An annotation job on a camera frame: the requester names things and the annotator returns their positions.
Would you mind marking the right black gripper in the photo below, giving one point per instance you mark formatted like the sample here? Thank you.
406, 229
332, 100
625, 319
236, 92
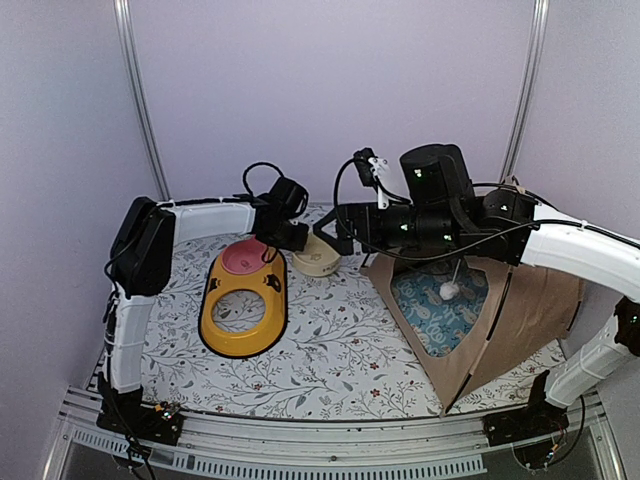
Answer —
346, 228

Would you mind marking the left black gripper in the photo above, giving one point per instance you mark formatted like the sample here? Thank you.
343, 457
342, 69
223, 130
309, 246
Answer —
282, 235

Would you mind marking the cream round bowl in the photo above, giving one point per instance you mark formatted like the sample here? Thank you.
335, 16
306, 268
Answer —
317, 259

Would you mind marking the pink round bowl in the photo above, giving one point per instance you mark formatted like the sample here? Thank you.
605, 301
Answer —
244, 257

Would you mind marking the yellow pet bowl stand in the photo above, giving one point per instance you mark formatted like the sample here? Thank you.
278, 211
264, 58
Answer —
243, 316

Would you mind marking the blue snowman pattern mat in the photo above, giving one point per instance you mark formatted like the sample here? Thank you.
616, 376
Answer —
440, 325

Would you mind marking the black tent pole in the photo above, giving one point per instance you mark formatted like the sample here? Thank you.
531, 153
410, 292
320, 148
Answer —
472, 371

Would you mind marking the beige fabric pet tent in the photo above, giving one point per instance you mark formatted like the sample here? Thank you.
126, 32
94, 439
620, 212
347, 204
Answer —
500, 317

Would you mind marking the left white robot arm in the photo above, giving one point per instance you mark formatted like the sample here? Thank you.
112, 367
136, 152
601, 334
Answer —
140, 260

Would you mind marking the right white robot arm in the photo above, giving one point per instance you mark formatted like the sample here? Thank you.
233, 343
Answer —
525, 230

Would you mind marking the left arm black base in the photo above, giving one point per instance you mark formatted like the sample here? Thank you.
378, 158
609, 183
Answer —
126, 414

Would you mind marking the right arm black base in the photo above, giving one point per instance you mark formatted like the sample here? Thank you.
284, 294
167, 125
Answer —
537, 418

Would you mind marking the white pompom hanging toy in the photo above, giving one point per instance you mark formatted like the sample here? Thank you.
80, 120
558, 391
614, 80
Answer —
450, 289

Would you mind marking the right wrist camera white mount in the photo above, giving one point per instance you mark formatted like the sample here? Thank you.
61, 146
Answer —
379, 170

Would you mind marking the left aluminium frame post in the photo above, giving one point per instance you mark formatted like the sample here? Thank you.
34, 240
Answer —
124, 25

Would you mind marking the aluminium frame post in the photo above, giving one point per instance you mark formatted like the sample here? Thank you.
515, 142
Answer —
533, 57
124, 25

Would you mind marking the aluminium front rail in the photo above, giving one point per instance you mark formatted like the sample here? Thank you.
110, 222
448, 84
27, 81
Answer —
232, 447

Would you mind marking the right aluminium frame post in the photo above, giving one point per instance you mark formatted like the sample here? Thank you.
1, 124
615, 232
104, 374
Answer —
533, 57

